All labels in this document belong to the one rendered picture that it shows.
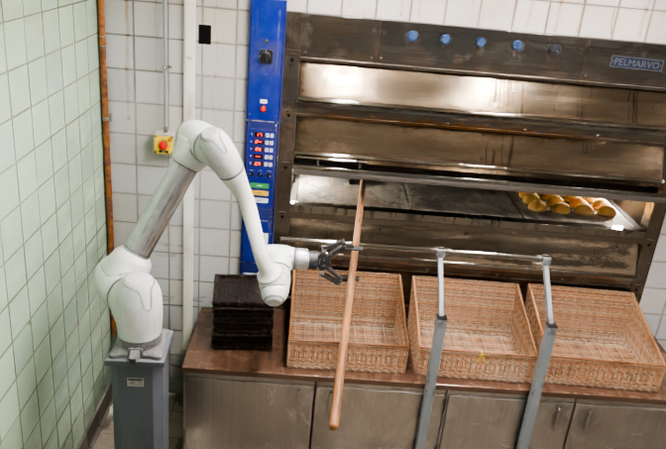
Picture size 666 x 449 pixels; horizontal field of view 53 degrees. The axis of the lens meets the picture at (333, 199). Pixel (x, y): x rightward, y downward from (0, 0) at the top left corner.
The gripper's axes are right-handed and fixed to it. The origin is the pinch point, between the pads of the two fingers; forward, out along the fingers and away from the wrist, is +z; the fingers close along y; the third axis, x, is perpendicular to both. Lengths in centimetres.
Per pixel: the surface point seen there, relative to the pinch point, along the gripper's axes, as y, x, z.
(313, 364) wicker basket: 59, -12, -14
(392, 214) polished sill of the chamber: 3, -62, 20
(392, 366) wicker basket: 57, -13, 23
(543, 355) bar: 38, -2, 86
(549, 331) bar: 26, -2, 86
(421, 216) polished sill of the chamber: 2, -62, 34
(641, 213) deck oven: -5, -72, 148
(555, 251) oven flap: 16, -63, 105
